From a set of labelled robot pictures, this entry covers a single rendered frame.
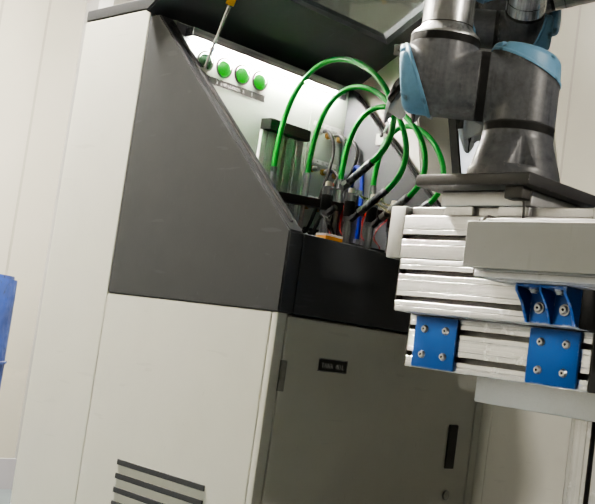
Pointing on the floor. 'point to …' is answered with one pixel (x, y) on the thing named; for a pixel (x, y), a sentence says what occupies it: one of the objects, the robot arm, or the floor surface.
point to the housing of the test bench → (81, 256)
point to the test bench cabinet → (187, 404)
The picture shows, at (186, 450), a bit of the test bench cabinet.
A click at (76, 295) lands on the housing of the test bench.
